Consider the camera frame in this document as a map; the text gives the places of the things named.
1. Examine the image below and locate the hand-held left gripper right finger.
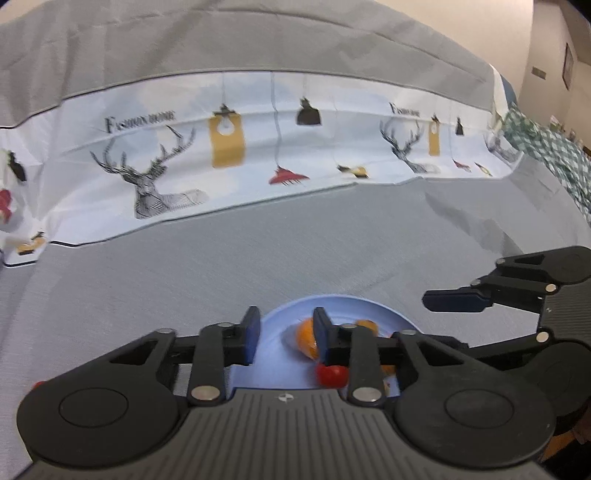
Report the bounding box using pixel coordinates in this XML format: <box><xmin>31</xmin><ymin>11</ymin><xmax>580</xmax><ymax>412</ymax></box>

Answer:
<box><xmin>313</xmin><ymin>307</ymin><xmax>481</xmax><ymax>408</ymax></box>

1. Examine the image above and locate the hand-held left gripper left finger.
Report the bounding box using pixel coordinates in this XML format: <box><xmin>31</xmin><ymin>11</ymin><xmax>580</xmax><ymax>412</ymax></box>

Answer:
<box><xmin>108</xmin><ymin>306</ymin><xmax>262</xmax><ymax>407</ymax></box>

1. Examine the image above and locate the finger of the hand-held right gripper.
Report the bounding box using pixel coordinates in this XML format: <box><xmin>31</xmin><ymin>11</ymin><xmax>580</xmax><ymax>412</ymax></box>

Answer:
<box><xmin>423</xmin><ymin>251</ymin><xmax>560</xmax><ymax>313</ymax></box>
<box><xmin>462</xmin><ymin>329</ymin><xmax>556</xmax><ymax>370</ymax></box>

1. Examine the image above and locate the blue plate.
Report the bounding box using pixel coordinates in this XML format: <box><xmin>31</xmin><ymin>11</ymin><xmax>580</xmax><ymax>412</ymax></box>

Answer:
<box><xmin>228</xmin><ymin>295</ymin><xmax>423</xmax><ymax>398</ymax></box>

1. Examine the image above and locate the grey bed sheet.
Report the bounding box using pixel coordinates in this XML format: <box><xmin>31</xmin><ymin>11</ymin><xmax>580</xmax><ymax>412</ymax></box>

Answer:
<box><xmin>0</xmin><ymin>159</ymin><xmax>591</xmax><ymax>480</ymax></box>

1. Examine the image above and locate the printed deer quilt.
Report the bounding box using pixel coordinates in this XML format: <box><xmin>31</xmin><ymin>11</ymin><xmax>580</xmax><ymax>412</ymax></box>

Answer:
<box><xmin>0</xmin><ymin>0</ymin><xmax>525</xmax><ymax>268</ymax></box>

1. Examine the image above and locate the green checked cloth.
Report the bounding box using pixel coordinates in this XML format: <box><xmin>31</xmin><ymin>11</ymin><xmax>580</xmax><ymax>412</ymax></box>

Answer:
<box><xmin>501</xmin><ymin>104</ymin><xmax>591</xmax><ymax>208</ymax></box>

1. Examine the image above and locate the framed wall picture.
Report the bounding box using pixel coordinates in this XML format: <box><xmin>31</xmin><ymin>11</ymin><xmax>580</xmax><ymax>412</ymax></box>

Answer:
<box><xmin>562</xmin><ymin>42</ymin><xmax>574</xmax><ymax>90</ymax></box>

